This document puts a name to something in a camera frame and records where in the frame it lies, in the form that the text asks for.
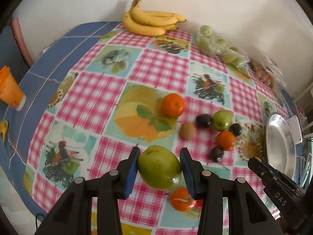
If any orange tangerine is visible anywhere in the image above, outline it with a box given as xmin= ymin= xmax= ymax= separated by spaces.
xmin=215 ymin=130 xmax=236 ymax=151
xmin=170 ymin=187 xmax=203 ymax=212
xmin=161 ymin=93 xmax=185 ymax=118

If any dark plum front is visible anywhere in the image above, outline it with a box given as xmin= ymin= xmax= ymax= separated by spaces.
xmin=209 ymin=146 xmax=224 ymax=163

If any dark plum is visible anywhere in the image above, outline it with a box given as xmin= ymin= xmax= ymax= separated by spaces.
xmin=195 ymin=114 xmax=211 ymax=129
xmin=209 ymin=146 xmax=224 ymax=163
xmin=228 ymin=123 xmax=242 ymax=137

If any small green apple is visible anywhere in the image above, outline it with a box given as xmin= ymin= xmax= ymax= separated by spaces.
xmin=211 ymin=109 xmax=232 ymax=132

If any large green mango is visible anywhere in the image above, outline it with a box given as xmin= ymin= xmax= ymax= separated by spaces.
xmin=137 ymin=145 xmax=182 ymax=191

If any brown kiwi fruit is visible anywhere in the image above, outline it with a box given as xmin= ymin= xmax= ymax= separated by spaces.
xmin=179 ymin=122 xmax=196 ymax=139

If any bag of green fruits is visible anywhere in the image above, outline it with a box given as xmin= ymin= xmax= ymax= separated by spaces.
xmin=196 ymin=25 xmax=250 ymax=67

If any silver metal tray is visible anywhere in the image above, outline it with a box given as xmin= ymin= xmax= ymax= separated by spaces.
xmin=265 ymin=112 xmax=296 ymax=179

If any bag of brown longans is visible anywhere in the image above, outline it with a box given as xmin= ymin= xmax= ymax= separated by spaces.
xmin=249 ymin=53 xmax=288 ymax=89

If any orange plastic cup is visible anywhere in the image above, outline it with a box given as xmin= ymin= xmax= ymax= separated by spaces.
xmin=0 ymin=66 xmax=26 ymax=111

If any checkered picture tablecloth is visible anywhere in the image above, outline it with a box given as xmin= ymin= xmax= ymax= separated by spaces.
xmin=23 ymin=22 xmax=297 ymax=235

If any blue under cloth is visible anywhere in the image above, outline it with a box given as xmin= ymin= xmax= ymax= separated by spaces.
xmin=1 ymin=21 xmax=118 ymax=215

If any banana bunch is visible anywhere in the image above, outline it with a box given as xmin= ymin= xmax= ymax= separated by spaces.
xmin=122 ymin=0 xmax=187 ymax=37

